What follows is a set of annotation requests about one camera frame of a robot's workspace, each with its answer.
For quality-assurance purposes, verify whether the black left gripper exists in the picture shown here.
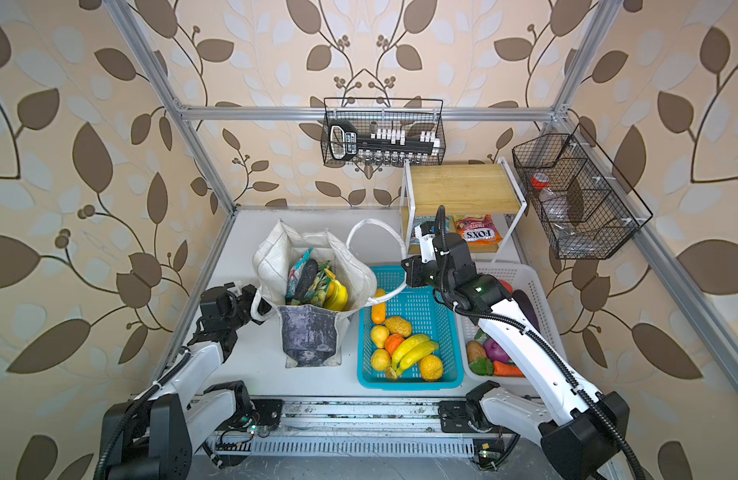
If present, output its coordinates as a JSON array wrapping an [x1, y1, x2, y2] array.
[[223, 284, 277, 333]]

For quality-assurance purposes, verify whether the teal candy bag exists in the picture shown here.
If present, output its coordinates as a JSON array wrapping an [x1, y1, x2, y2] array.
[[285, 248, 312, 302]]

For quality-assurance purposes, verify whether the dark zucchini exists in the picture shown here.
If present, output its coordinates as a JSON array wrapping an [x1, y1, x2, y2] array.
[[291, 259, 319, 305]]

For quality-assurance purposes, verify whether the yellow green banana bunch back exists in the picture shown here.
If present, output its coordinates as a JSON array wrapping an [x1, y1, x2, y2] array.
[[323, 269, 349, 311]]

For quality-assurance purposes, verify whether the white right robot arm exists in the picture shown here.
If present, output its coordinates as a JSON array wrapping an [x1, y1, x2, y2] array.
[[402, 207, 646, 479]]

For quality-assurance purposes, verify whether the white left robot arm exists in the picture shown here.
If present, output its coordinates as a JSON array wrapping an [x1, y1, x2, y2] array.
[[93, 283, 272, 479]]

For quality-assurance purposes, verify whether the orange Fox's candy bag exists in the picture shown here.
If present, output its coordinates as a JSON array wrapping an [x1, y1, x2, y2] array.
[[454, 214, 503, 246]]

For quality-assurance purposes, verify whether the green red candy bag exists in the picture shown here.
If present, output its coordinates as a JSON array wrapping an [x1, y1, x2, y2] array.
[[409, 218, 419, 245]]

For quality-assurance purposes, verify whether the teal plastic basket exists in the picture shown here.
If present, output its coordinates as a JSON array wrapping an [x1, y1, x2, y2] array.
[[357, 287, 464, 392]]

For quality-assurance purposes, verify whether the red tomato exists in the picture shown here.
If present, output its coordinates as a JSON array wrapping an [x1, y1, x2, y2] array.
[[500, 280, 514, 295]]

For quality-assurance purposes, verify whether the white wooden two-tier shelf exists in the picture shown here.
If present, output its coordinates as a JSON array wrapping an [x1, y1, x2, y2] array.
[[400, 158, 528, 263]]

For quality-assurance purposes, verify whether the white plastic basket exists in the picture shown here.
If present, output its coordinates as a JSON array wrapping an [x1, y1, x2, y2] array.
[[455, 262, 568, 396]]

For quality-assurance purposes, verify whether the purple eggplant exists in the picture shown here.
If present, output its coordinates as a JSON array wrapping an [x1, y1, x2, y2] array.
[[513, 289, 540, 330]]

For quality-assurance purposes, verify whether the yellow banana bunch front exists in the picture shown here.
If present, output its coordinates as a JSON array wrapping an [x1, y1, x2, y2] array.
[[385, 334, 439, 380]]

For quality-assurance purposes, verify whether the brown potato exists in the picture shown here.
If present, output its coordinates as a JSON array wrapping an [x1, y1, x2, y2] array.
[[466, 340, 489, 364]]

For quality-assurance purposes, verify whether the orange persimmon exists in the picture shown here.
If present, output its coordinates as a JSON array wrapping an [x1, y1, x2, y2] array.
[[384, 333, 406, 356]]

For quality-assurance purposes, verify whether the yellow pear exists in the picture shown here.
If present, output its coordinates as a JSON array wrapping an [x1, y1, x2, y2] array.
[[370, 325, 391, 349]]

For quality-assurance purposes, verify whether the purple onion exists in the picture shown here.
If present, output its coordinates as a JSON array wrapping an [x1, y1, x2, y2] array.
[[483, 338, 512, 364]]

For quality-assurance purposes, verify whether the orange fruit front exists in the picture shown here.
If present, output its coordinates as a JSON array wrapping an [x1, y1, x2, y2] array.
[[418, 355, 444, 382]]

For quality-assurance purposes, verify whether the yellow lemon front left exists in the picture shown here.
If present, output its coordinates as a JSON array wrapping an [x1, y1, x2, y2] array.
[[371, 349, 392, 373]]

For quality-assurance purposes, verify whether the orange carrot front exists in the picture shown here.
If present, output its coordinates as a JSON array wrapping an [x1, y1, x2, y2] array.
[[493, 360, 525, 378]]

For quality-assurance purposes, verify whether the plastic bottle red cap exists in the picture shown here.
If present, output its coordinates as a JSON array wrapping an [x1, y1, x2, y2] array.
[[530, 172, 569, 230]]

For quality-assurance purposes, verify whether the black white tool set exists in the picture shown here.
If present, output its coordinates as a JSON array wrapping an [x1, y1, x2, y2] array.
[[321, 120, 446, 166]]

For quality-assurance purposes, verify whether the linear rail base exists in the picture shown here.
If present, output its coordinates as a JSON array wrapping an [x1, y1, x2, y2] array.
[[152, 392, 610, 460]]

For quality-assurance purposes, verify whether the black wire basket right wall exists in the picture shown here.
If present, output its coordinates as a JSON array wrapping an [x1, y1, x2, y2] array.
[[512, 125, 653, 260]]

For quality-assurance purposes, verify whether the black wire basket wall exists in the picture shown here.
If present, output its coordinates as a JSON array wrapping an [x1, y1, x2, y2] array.
[[512, 125, 653, 260], [320, 96, 446, 167]]

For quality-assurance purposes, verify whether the black wire basket back wall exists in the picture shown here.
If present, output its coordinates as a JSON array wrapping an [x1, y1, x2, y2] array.
[[320, 96, 446, 167]]

